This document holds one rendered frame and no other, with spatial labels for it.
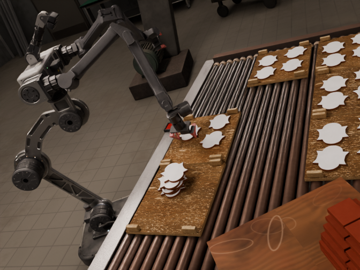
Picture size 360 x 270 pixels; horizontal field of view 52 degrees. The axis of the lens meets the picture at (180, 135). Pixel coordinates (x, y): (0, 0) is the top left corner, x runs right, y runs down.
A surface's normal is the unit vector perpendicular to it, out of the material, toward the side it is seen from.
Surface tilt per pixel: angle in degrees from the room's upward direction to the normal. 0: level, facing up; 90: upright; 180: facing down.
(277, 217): 0
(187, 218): 0
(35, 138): 90
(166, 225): 0
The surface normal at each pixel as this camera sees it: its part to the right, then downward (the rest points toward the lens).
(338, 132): -0.36, -0.79
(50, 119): 0.09, 0.51
